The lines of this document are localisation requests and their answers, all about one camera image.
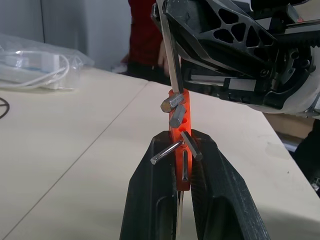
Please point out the orange hex key holder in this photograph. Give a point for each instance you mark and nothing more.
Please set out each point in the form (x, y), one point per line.
(183, 172)

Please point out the clear plastic bag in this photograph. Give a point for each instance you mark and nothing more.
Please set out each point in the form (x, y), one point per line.
(72, 62)

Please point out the thick silver hex key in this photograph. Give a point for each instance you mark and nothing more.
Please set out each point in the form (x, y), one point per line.
(177, 116)

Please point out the dark object beside table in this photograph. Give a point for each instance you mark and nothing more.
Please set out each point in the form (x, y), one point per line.
(307, 155)

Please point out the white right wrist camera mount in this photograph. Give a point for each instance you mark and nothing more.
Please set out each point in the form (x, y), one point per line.
(301, 100)

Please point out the large silver hex key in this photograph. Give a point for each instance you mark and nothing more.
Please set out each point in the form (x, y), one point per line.
(170, 102)

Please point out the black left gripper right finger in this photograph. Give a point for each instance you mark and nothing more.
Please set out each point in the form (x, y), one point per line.
(220, 195)

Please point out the slim silver hex key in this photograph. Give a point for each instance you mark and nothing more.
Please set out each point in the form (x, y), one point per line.
(165, 152)

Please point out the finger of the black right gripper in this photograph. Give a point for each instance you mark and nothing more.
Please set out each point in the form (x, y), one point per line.
(190, 27)
(155, 15)

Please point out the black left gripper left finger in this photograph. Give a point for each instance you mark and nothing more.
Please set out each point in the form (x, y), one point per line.
(147, 190)

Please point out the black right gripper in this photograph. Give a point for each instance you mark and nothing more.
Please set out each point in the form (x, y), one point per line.
(287, 65)

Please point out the person in red top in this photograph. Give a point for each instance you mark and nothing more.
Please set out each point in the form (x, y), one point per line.
(143, 32)

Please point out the medium silver hex key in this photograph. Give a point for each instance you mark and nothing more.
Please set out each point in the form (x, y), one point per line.
(193, 147)

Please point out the white power adapter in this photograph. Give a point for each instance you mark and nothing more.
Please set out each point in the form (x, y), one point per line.
(47, 62)

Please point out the small dark hex key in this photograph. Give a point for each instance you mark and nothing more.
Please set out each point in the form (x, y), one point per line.
(185, 166)

